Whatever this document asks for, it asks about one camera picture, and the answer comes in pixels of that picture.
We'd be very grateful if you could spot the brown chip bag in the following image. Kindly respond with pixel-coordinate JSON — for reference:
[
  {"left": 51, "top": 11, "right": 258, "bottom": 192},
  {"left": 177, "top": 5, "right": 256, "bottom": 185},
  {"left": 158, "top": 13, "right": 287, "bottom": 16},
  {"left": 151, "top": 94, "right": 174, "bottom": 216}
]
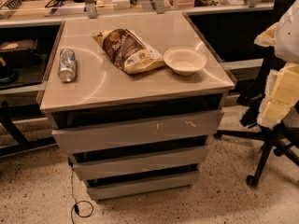
[{"left": 93, "top": 29, "right": 164, "bottom": 75}]

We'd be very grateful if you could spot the grey drawer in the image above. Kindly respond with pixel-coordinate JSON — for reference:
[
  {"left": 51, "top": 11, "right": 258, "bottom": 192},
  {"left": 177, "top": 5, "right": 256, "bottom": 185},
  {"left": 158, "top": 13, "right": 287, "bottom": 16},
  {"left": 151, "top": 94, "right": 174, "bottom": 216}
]
[
  {"left": 52, "top": 109, "right": 223, "bottom": 154},
  {"left": 73, "top": 146, "right": 208, "bottom": 180},
  {"left": 87, "top": 171, "right": 199, "bottom": 201}
]

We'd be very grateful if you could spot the black cable on floor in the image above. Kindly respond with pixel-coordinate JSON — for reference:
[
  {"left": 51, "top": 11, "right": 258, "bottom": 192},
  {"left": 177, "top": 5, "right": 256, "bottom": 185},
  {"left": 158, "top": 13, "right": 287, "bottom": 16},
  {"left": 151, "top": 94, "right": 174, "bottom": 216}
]
[{"left": 67, "top": 157, "right": 95, "bottom": 224}]

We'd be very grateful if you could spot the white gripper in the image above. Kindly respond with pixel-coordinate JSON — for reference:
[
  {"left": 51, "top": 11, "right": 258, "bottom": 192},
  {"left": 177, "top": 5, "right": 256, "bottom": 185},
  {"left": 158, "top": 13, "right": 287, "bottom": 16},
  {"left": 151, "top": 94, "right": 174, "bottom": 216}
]
[{"left": 254, "top": 0, "right": 299, "bottom": 129}]

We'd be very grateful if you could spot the grey bottom drawer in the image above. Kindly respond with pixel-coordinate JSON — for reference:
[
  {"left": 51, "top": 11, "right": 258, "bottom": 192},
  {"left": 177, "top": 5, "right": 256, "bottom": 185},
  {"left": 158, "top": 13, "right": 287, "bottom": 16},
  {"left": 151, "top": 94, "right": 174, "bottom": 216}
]
[{"left": 87, "top": 171, "right": 199, "bottom": 201}]

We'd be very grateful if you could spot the white paper bowl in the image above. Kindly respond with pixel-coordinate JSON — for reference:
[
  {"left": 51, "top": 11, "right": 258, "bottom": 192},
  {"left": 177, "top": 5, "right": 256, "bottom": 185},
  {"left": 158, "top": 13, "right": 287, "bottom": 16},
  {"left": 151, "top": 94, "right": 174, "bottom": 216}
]
[{"left": 164, "top": 47, "right": 207, "bottom": 76}]

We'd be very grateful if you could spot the grey middle drawer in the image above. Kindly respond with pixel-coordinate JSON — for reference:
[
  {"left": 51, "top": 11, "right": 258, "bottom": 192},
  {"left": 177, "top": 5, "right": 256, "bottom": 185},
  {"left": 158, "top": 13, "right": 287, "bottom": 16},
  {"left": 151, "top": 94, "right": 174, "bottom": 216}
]
[{"left": 73, "top": 146, "right": 208, "bottom": 180}]

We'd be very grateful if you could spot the silver soda can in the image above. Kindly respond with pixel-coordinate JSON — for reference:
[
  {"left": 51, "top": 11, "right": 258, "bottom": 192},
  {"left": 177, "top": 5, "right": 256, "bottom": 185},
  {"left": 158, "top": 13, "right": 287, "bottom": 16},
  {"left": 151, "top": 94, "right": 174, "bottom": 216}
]
[{"left": 58, "top": 49, "right": 77, "bottom": 83}]

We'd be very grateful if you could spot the black office chair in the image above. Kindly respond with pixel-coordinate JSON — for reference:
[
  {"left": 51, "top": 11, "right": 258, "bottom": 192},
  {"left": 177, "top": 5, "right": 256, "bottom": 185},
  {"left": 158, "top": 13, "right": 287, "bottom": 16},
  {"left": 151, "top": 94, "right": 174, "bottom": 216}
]
[{"left": 214, "top": 0, "right": 299, "bottom": 189}]

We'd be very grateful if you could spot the black desk frame leg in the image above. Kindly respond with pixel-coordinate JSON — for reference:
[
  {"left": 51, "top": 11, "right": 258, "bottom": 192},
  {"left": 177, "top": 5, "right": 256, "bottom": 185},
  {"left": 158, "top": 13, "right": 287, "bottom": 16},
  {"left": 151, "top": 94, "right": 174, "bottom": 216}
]
[{"left": 0, "top": 101, "right": 55, "bottom": 158}]

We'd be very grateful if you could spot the grey top drawer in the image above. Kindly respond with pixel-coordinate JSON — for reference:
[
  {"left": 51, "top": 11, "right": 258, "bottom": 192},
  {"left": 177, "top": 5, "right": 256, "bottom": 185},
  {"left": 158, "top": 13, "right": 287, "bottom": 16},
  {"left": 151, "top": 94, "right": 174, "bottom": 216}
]
[{"left": 52, "top": 109, "right": 223, "bottom": 154}]

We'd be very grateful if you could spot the grey drawer cabinet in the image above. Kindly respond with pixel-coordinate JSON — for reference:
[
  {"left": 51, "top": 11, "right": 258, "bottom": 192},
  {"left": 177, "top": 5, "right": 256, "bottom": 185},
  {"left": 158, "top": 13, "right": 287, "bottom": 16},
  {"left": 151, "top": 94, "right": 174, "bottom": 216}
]
[{"left": 40, "top": 13, "right": 235, "bottom": 188}]

